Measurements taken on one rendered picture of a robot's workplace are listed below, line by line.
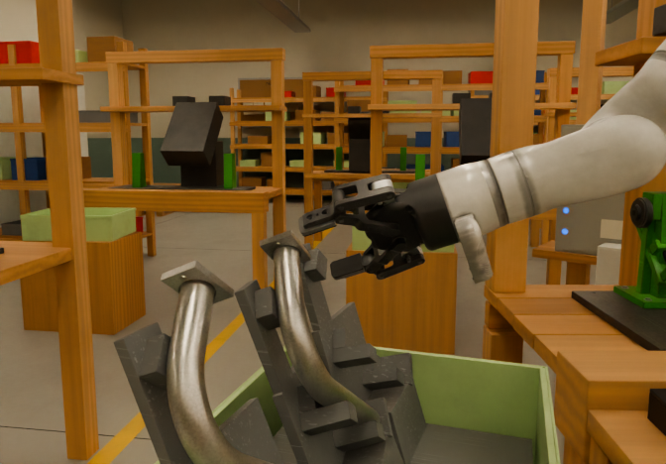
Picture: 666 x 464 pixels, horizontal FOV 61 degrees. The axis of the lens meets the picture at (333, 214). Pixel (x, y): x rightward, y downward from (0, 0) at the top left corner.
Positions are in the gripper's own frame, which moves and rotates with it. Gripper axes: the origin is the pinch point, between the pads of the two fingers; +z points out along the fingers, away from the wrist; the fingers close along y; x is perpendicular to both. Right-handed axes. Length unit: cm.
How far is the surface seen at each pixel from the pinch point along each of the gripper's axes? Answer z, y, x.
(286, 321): 4.9, -0.6, 7.1
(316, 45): 129, -585, -935
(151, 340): 12.6, 11.2, 12.2
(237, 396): 20.4, -19.0, 4.6
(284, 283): 4.6, -0.1, 2.7
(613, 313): -42, -86, -22
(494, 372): -12.6, -40.7, 2.0
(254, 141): 298, -639, -793
